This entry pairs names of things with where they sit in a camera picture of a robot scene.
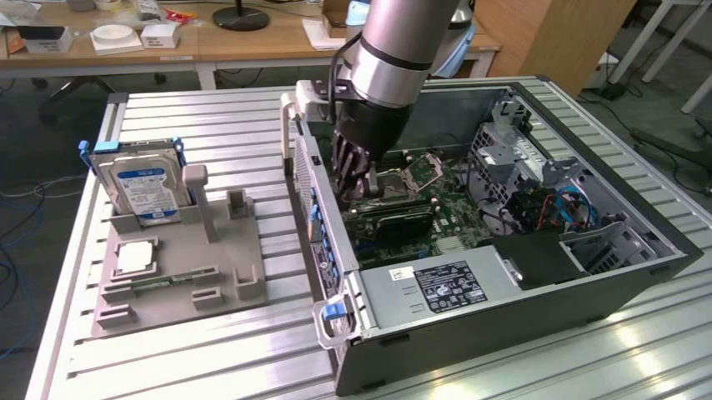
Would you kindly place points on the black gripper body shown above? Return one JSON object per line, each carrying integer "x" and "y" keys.
{"x": 373, "y": 125}

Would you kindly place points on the Nvidia graphics card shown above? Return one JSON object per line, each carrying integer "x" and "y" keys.
{"x": 404, "y": 227}

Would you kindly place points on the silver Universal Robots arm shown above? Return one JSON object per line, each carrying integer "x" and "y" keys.
{"x": 401, "y": 41}

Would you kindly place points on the CPU socket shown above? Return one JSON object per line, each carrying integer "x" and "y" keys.
{"x": 401, "y": 189}

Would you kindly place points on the metal socket cover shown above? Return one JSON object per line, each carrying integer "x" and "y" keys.
{"x": 425, "y": 168}

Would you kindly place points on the green Dell motherboard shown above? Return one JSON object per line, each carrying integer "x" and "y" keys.
{"x": 461, "y": 216}

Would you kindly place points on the silver chipset heatsink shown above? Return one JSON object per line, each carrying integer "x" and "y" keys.
{"x": 453, "y": 245}

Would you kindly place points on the white paper stack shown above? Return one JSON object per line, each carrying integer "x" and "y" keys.
{"x": 320, "y": 37}

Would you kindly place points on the metal drive cage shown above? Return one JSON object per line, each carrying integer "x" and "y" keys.
{"x": 501, "y": 141}

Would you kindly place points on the cardboard box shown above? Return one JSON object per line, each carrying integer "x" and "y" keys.
{"x": 337, "y": 12}

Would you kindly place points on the wooden desk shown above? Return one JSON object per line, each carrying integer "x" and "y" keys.
{"x": 250, "y": 46}
{"x": 111, "y": 61}

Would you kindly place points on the grey power supply unit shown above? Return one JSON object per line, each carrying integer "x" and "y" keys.
{"x": 401, "y": 300}

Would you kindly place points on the grey printed parts rack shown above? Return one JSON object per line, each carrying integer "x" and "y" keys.
{"x": 222, "y": 258}

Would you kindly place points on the blue case latch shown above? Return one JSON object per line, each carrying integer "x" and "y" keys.
{"x": 333, "y": 312}

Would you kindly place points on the black lamp base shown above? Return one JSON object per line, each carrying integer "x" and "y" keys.
{"x": 242, "y": 18}

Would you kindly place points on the hard disk in blue carrier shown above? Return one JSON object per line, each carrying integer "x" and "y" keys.
{"x": 145, "y": 187}

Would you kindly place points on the black plastic shroud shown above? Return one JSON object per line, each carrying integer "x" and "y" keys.
{"x": 540, "y": 258}

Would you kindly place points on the wooden cabinet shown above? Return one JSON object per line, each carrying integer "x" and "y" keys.
{"x": 556, "y": 41}

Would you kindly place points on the red packet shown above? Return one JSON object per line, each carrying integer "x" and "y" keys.
{"x": 179, "y": 17}

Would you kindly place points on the green RAM stick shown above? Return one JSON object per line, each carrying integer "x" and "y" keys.
{"x": 162, "y": 282}

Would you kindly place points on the silver CPU chip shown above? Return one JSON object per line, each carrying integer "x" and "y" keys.
{"x": 135, "y": 256}

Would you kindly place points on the white labelled box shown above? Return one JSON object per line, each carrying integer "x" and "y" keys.
{"x": 162, "y": 35}

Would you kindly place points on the black Dell PC case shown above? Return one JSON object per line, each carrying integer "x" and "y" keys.
{"x": 501, "y": 333}

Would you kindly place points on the metal disk bay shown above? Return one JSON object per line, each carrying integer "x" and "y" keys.
{"x": 612, "y": 250}

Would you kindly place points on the white round holder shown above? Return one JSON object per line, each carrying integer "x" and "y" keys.
{"x": 116, "y": 43}

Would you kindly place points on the black floor stand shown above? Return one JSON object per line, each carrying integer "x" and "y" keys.
{"x": 667, "y": 146}

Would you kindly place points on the grey cup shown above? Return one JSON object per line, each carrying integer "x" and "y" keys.
{"x": 82, "y": 5}

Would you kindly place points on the white box with black top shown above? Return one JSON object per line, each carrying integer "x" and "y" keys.
{"x": 44, "y": 45}

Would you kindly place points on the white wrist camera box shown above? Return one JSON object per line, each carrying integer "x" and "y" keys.
{"x": 311, "y": 98}

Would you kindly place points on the white table frame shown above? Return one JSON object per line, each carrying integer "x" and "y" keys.
{"x": 668, "y": 41}

